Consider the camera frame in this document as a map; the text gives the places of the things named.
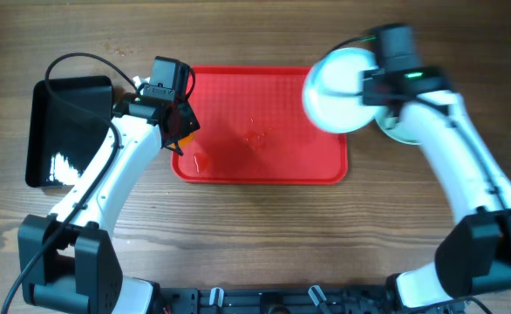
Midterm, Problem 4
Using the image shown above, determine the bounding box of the light blue plate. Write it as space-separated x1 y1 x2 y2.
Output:
375 106 419 146
302 48 378 133

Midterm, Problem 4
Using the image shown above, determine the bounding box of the black plastic tray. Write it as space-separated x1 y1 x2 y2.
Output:
25 76 113 188

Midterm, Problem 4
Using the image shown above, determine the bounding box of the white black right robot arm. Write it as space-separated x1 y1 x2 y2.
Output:
363 24 511 311

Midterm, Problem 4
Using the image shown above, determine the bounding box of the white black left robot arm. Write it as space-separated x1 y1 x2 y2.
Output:
1 57 200 313

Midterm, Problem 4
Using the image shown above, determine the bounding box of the orange sponge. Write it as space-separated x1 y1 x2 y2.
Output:
177 133 194 148

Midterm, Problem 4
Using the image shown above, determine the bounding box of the red serving tray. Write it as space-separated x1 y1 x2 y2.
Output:
171 65 349 185

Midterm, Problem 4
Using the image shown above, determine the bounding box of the light blue plate back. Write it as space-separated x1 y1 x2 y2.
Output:
375 106 419 146

